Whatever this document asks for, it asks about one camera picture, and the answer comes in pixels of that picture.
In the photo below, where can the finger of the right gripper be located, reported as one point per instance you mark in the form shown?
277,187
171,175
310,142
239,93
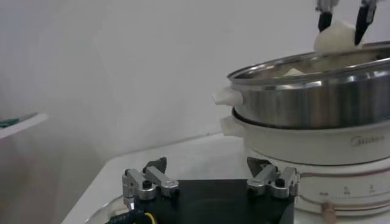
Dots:
363,22
324,19

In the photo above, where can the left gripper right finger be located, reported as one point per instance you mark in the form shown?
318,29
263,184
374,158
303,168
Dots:
268,178

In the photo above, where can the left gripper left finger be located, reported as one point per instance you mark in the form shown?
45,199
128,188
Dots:
158,179

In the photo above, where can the white steamed baozi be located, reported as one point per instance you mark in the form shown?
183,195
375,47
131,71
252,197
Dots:
338,39

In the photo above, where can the round glass lid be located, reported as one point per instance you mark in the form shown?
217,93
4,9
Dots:
100,213

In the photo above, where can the steel steamer basket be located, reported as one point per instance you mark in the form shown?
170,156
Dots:
304,103

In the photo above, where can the white electric cooker base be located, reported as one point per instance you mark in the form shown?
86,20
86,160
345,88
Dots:
304,146

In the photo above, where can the white side table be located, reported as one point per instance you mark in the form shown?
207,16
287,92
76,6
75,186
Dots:
27,123

